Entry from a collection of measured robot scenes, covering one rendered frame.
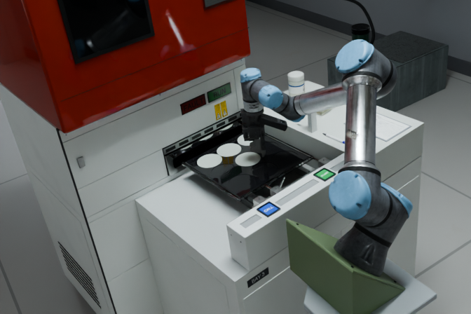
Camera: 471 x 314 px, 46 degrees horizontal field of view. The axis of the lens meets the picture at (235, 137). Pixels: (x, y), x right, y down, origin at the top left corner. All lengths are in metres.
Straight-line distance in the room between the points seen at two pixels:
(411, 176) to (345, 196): 0.85
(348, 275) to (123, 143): 0.98
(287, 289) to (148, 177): 0.68
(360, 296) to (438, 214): 1.81
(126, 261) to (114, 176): 0.40
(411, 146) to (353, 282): 0.84
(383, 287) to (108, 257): 1.11
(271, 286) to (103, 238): 0.70
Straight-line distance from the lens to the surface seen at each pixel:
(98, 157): 2.07
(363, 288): 1.59
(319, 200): 1.91
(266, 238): 1.80
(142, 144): 2.15
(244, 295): 1.86
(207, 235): 1.98
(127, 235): 2.29
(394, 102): 4.30
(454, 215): 3.37
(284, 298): 2.02
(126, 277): 2.40
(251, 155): 2.21
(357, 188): 1.49
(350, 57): 1.68
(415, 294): 1.75
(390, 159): 2.15
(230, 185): 2.06
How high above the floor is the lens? 2.08
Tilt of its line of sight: 30 degrees down
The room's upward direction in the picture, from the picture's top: 8 degrees counter-clockwise
